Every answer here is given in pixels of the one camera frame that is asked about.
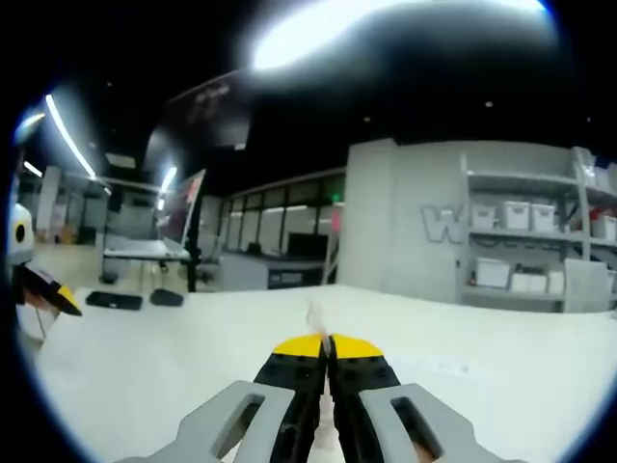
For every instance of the open laptop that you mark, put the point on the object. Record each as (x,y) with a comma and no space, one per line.
(185,212)

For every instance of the grey low cabinet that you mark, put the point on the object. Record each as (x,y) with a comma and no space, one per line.
(270,272)

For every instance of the dark hanging ceiling banner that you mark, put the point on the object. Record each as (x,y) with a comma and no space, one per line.
(212,116)

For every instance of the black monitor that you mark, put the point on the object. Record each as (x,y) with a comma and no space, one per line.
(308,242)

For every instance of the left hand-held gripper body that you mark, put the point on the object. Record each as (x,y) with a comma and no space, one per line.
(21,241)

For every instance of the grey metal shelving unit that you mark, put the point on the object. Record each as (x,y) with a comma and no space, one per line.
(520,178)

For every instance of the white side desk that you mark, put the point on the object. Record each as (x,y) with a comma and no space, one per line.
(140,250)

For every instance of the bright ceiling light strip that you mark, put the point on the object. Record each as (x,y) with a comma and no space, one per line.
(366,29)

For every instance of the pink hanging object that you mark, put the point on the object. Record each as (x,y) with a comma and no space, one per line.
(335,222)

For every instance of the black mouse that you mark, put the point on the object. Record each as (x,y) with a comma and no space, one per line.
(167,297)

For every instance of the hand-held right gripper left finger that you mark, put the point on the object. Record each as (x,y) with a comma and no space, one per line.
(241,415)

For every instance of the grey board panel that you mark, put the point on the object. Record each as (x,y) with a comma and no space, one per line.
(585,284)

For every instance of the thin ceiling light strip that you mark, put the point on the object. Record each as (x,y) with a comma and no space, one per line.
(70,135)

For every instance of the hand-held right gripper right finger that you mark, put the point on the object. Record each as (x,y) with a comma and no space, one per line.
(414,419)

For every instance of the rows of white storage boxes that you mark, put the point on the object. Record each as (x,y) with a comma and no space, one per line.
(516,214)

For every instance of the clear resealable bag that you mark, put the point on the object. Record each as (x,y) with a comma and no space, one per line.
(318,320)

